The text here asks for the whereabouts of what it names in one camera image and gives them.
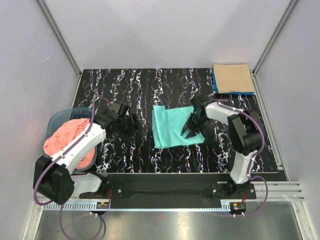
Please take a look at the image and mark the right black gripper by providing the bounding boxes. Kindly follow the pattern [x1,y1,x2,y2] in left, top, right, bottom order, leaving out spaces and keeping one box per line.
[181,113,207,139]

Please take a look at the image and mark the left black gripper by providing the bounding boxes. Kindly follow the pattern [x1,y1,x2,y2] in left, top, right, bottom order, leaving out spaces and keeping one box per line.
[117,113,147,144]

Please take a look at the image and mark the teal t-shirt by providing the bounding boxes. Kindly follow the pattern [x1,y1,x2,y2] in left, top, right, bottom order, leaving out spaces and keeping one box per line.
[152,105,205,149]

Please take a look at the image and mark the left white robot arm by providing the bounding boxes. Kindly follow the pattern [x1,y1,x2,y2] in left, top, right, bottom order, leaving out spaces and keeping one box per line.
[33,102,144,205]

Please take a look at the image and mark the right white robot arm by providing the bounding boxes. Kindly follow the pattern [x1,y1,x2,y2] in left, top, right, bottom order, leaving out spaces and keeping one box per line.
[181,95,266,199]

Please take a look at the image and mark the folded blue t-shirt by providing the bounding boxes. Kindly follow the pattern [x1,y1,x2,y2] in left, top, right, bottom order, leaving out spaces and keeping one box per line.
[212,68,255,96]

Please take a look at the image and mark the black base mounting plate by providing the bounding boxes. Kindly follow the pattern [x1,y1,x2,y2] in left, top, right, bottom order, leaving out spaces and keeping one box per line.
[79,173,257,211]

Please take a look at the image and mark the folded beige t-shirt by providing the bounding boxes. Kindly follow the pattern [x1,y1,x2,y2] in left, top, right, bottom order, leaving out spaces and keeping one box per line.
[212,64,255,94]

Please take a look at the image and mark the pink t-shirt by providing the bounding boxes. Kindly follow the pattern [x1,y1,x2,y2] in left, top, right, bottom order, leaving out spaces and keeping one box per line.
[43,118,90,156]

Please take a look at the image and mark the right aluminium frame post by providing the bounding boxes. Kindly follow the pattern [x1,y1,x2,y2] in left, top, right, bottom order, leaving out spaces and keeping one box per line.
[251,0,301,76]

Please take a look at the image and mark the aluminium frame post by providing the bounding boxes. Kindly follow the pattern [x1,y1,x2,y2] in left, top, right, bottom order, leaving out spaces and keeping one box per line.
[251,0,301,76]
[34,0,83,78]

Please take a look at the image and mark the white slotted cable duct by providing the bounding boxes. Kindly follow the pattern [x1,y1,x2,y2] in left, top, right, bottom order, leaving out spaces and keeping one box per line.
[43,199,241,213]

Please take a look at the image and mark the left aluminium frame post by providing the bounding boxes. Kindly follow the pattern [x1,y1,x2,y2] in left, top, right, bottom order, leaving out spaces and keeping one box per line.
[34,0,83,78]

